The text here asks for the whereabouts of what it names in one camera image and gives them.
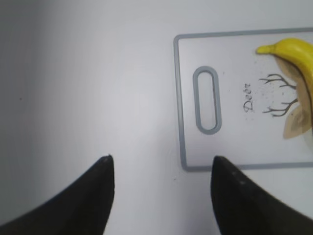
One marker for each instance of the yellow plastic banana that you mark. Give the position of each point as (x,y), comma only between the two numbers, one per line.
(295,59)

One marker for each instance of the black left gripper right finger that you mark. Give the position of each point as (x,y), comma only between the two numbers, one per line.
(241,207)

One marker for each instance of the white grey-rimmed cutting board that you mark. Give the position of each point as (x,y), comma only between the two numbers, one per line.
(235,103)

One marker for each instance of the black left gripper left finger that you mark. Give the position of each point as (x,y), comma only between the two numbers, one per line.
(83,208)

